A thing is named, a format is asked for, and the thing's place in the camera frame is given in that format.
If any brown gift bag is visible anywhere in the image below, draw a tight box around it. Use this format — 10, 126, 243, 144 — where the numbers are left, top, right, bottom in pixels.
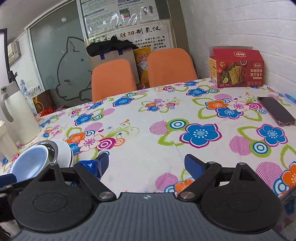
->
32, 89, 57, 114

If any dark smartphone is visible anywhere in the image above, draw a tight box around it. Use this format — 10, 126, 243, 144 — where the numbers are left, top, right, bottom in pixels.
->
257, 97, 295, 126

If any stainless steel bowl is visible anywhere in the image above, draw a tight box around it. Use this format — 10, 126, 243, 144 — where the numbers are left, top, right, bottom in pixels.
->
33, 141, 59, 163

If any orange chair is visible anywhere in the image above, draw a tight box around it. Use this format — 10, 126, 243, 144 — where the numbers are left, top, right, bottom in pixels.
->
147, 48, 197, 87
91, 59, 137, 101

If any translucent blue plastic bowl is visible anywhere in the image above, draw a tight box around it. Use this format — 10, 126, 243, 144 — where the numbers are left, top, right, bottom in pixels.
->
11, 145, 50, 182

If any cream plastic tumbler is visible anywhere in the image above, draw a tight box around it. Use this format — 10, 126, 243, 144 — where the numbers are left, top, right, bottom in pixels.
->
0, 120, 18, 161

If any framed chinese text poster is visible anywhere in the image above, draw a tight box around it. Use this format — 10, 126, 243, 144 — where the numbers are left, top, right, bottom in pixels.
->
87, 19, 176, 51

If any glass panel with cartoon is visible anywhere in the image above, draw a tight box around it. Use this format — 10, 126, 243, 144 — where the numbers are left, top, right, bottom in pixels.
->
29, 1, 92, 106

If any brown paper bag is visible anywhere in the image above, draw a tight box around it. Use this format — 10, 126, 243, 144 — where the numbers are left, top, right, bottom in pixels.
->
89, 47, 141, 85

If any right orange chair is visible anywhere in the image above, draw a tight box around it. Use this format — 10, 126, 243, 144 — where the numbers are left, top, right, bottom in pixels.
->
147, 48, 197, 87

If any left orange chair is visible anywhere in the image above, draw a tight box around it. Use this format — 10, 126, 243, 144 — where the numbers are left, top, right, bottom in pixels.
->
91, 59, 137, 101

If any floral tablecloth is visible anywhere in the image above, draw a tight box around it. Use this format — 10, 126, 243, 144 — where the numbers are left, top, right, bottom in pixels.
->
0, 78, 296, 240

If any cream thermos jug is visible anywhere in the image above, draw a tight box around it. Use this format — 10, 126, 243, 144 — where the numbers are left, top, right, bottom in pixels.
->
1, 82, 41, 145

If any black cloth on bag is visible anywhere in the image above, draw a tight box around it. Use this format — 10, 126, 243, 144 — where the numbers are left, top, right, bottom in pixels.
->
86, 36, 138, 57

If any white ceramic bowl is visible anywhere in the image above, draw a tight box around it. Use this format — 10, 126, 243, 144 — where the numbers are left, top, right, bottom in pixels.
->
52, 140, 73, 168

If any upper wall poster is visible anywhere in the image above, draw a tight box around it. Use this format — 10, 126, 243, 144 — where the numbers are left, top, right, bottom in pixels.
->
76, 0, 159, 39

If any yellow snack bag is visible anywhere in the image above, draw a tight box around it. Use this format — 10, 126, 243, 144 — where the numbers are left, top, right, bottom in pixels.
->
133, 47, 151, 88

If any red cracker box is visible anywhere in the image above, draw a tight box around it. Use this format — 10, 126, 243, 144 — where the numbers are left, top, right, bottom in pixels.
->
209, 46, 265, 88

